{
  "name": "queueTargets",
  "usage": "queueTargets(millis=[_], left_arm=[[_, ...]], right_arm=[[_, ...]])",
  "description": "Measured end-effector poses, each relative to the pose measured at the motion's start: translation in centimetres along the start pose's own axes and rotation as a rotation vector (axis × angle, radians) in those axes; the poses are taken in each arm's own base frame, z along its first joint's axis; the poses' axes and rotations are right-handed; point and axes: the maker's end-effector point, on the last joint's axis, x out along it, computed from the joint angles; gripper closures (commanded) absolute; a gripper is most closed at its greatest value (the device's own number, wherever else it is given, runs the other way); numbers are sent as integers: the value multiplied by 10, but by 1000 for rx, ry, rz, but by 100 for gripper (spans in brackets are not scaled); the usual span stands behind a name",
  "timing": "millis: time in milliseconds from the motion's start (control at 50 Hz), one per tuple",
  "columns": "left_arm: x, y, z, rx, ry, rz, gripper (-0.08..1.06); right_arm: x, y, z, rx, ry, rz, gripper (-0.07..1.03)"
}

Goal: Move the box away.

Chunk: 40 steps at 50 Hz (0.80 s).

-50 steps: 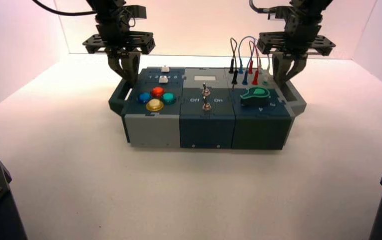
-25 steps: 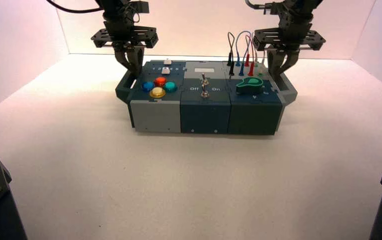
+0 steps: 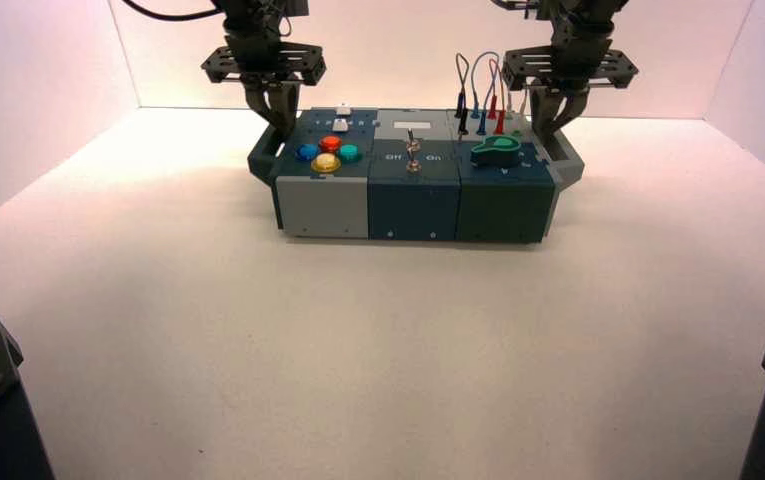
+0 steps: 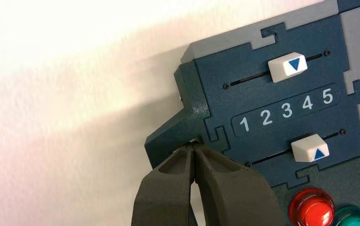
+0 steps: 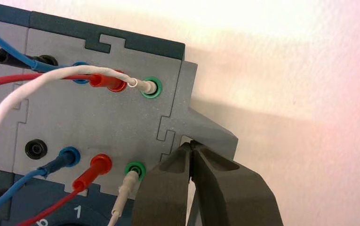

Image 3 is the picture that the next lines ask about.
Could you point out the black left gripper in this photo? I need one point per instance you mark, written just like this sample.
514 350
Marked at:
256 58

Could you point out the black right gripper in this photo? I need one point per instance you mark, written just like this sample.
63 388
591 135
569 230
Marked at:
574 65

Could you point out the modular grey control box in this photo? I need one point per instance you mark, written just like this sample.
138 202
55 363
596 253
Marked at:
412 208

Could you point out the blue round push button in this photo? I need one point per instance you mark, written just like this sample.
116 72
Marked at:
307 152

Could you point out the white slider knob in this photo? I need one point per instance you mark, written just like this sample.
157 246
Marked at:
343 109
339 124

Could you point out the red round push button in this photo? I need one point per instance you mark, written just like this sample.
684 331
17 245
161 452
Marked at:
330 144

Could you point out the green rotary knob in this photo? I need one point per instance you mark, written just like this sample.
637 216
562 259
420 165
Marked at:
496 158

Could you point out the yellow round push button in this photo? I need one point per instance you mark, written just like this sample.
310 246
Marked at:
326 164

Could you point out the teal round push button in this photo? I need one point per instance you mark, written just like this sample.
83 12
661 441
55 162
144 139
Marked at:
349 153

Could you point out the small grey display window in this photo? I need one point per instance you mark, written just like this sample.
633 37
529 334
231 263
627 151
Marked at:
412 124

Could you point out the metal toggle switch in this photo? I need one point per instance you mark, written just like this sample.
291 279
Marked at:
413 166
411 140

